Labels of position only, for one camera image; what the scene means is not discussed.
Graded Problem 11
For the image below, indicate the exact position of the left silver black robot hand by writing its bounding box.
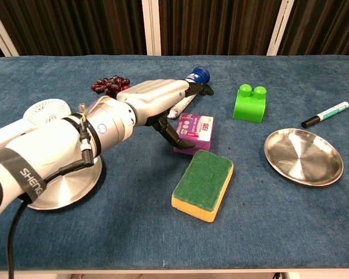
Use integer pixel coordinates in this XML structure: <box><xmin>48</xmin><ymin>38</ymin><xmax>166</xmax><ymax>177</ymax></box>
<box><xmin>116</xmin><ymin>79</ymin><xmax>215</xmax><ymax>151</ymax></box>

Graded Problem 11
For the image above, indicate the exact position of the purple box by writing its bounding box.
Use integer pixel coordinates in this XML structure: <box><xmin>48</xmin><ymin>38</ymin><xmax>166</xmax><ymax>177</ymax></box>
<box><xmin>173</xmin><ymin>112</ymin><xmax>215</xmax><ymax>155</ymax></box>

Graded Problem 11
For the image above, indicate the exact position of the green yellow sponge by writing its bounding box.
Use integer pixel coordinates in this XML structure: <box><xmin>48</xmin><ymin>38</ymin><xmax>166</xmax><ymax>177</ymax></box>
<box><xmin>170</xmin><ymin>149</ymin><xmax>234</xmax><ymax>223</ymax></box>

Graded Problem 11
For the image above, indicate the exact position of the red grape bunch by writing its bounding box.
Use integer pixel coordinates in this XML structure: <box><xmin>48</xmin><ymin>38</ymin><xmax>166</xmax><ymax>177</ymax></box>
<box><xmin>90</xmin><ymin>75</ymin><xmax>131</xmax><ymax>97</ymax></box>

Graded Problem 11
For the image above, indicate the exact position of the white bottle blue cap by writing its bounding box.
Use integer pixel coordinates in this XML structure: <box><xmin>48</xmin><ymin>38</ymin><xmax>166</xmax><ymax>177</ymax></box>
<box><xmin>167</xmin><ymin>66</ymin><xmax>211</xmax><ymax>119</ymax></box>

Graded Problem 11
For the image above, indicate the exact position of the green toy building block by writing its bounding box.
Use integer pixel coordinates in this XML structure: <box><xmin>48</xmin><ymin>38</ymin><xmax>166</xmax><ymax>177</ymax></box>
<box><xmin>232</xmin><ymin>84</ymin><xmax>268</xmax><ymax>124</ymax></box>

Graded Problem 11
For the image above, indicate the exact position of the dark brown curtain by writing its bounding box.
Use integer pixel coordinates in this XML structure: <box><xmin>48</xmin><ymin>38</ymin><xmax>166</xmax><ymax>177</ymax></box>
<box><xmin>0</xmin><ymin>0</ymin><xmax>349</xmax><ymax>59</ymax></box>

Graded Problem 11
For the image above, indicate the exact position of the white handheld fan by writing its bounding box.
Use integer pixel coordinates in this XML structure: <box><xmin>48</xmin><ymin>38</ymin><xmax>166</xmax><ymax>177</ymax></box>
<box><xmin>0</xmin><ymin>98</ymin><xmax>72</xmax><ymax>146</ymax></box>

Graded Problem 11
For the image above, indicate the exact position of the steel plate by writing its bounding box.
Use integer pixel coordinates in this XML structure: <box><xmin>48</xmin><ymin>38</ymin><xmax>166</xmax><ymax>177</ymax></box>
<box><xmin>26</xmin><ymin>156</ymin><xmax>103</xmax><ymax>210</ymax></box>
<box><xmin>263</xmin><ymin>128</ymin><xmax>344</xmax><ymax>187</ymax></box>

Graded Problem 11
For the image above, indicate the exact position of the blue table cloth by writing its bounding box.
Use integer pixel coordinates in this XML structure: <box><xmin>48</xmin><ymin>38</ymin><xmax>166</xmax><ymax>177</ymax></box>
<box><xmin>0</xmin><ymin>54</ymin><xmax>349</xmax><ymax>273</ymax></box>

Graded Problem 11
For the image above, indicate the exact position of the white marker black cap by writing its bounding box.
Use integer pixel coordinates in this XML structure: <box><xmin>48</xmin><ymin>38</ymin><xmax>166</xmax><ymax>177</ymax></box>
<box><xmin>301</xmin><ymin>101</ymin><xmax>349</xmax><ymax>129</ymax></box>

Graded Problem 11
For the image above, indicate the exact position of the white wide frame post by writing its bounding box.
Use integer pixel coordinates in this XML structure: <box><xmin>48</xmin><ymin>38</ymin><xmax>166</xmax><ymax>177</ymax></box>
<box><xmin>141</xmin><ymin>0</ymin><xmax>162</xmax><ymax>56</ymax></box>

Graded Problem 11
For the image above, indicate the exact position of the white slanted frame post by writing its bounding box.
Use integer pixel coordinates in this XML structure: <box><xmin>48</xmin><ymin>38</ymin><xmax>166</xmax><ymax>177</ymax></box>
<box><xmin>266</xmin><ymin>0</ymin><xmax>295</xmax><ymax>56</ymax></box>
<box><xmin>0</xmin><ymin>2</ymin><xmax>20</xmax><ymax>58</ymax></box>

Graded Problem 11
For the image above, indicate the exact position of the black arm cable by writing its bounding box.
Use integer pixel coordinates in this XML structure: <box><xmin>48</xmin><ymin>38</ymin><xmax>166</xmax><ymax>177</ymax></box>
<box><xmin>7</xmin><ymin>115</ymin><xmax>95</xmax><ymax>279</ymax></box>

